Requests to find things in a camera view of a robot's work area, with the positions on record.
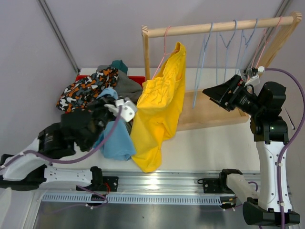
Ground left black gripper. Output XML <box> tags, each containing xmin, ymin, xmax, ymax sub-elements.
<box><xmin>81</xmin><ymin>89</ymin><xmax>119</xmax><ymax>150</ymax></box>

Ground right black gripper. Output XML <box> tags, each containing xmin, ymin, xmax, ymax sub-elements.
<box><xmin>203</xmin><ymin>74</ymin><xmax>264</xmax><ymax>117</ymax></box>

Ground camouflage patterned shorts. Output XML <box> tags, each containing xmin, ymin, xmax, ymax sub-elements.
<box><xmin>56</xmin><ymin>66</ymin><xmax>119</xmax><ymax>113</ymax></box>

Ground light blue shorts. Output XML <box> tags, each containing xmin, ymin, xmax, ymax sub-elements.
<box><xmin>93</xmin><ymin>88</ymin><xmax>136</xmax><ymax>161</ymax></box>

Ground grey shorts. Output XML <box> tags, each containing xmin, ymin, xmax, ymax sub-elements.
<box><xmin>92</xmin><ymin>65</ymin><xmax>142</xmax><ymax>104</ymax></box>

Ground blue hanger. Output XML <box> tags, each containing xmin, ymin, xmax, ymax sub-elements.
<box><xmin>215</xmin><ymin>20</ymin><xmax>238</xmax><ymax>85</ymax></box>
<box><xmin>193</xmin><ymin>22</ymin><xmax>214</xmax><ymax>109</ymax></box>
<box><xmin>234</xmin><ymin>18</ymin><xmax>258</xmax><ymax>74</ymax></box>

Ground dark green shorts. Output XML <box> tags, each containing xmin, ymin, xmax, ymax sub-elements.
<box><xmin>111</xmin><ymin>60</ymin><xmax>128</xmax><ymax>74</ymax></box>

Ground yellow shorts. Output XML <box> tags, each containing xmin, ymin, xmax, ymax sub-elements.
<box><xmin>131</xmin><ymin>42</ymin><xmax>186</xmax><ymax>173</ymax></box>

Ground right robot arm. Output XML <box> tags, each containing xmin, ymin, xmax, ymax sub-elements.
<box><xmin>203</xmin><ymin>75</ymin><xmax>300</xmax><ymax>229</ymax></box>

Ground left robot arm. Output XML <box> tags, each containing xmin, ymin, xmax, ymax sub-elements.
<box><xmin>0</xmin><ymin>97</ymin><xmax>115</xmax><ymax>191</ymax></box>

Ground wooden clothes rack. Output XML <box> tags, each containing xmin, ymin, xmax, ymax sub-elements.
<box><xmin>142</xmin><ymin>11</ymin><xmax>302</xmax><ymax>131</ymax></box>

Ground red plastic bin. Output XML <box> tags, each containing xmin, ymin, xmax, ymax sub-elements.
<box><xmin>75</xmin><ymin>75</ymin><xmax>146</xmax><ymax>86</ymax></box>

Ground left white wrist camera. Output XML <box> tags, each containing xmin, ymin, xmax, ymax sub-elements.
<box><xmin>104</xmin><ymin>98</ymin><xmax>138</xmax><ymax>122</ymax></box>

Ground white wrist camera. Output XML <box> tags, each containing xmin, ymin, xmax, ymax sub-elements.
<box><xmin>104</xmin><ymin>98</ymin><xmax>138</xmax><ymax>122</ymax></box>
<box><xmin>244</xmin><ymin>66</ymin><xmax>265</xmax><ymax>86</ymax></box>

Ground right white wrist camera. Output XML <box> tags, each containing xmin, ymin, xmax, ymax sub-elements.
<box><xmin>244</xmin><ymin>66</ymin><xmax>265</xmax><ymax>86</ymax></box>

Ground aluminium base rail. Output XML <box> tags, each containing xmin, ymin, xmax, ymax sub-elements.
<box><xmin>34</xmin><ymin>168</ymin><xmax>218</xmax><ymax>195</ymax></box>

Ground white slotted cable duct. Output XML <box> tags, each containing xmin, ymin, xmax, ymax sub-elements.
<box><xmin>42</xmin><ymin>193</ymin><xmax>222</xmax><ymax>206</ymax></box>

